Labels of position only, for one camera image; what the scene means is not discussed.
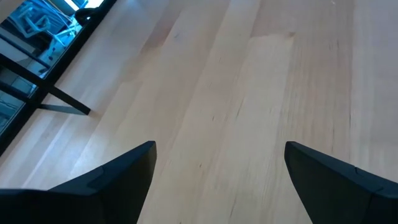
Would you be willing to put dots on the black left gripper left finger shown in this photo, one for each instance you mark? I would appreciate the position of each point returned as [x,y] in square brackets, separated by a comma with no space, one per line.
[93,199]

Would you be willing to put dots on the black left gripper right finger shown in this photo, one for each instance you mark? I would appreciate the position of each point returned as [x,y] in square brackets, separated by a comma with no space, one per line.
[342,196]

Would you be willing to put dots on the black metal table frame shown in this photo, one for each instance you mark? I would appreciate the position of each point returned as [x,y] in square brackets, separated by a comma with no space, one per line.
[46,85]

